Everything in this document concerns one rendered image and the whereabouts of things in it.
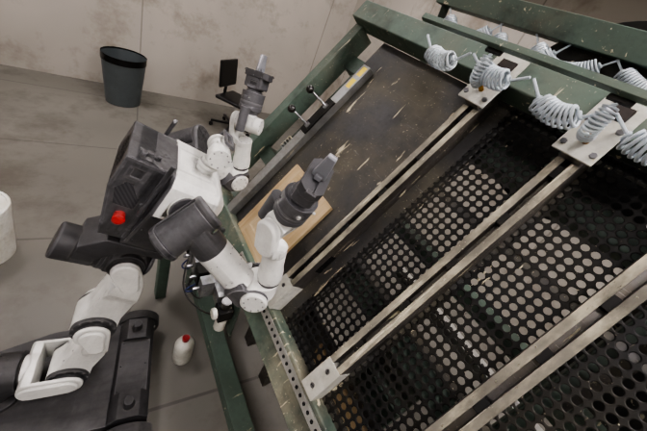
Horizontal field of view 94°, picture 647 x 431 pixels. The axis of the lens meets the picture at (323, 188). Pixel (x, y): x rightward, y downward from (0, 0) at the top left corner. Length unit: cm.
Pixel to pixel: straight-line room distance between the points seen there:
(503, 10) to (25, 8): 459
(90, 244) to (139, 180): 30
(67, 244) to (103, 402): 90
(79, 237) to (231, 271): 50
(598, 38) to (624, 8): 152
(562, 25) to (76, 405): 256
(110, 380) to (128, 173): 120
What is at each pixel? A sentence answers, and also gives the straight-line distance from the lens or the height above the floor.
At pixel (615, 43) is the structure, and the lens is 163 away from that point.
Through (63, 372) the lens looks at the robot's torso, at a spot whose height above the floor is 35.
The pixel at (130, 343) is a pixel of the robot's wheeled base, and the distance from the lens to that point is 194.
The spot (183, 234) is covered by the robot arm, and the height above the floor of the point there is 132.
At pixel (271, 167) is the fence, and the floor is 116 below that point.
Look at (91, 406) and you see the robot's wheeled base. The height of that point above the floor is 17.
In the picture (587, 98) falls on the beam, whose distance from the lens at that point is 110.
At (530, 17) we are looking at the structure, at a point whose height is 215.
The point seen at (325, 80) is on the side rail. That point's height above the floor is 156.
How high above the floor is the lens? 189
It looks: 30 degrees down
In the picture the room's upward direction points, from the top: 24 degrees clockwise
